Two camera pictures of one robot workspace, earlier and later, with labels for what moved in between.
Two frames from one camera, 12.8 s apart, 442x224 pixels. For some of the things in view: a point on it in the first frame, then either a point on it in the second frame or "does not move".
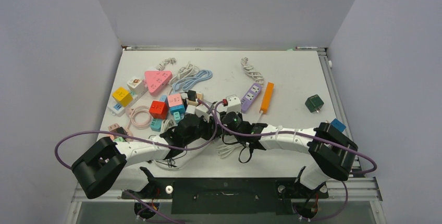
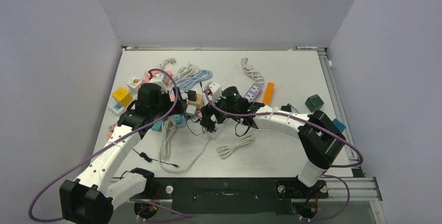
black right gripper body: x=240 y=139 -> x=222 y=103
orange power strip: x=267 y=99 does not move
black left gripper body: x=202 y=131 -> x=164 y=105
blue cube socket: x=338 y=125 does not move
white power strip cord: x=223 y=150 does not move
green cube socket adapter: x=314 y=103 does not move
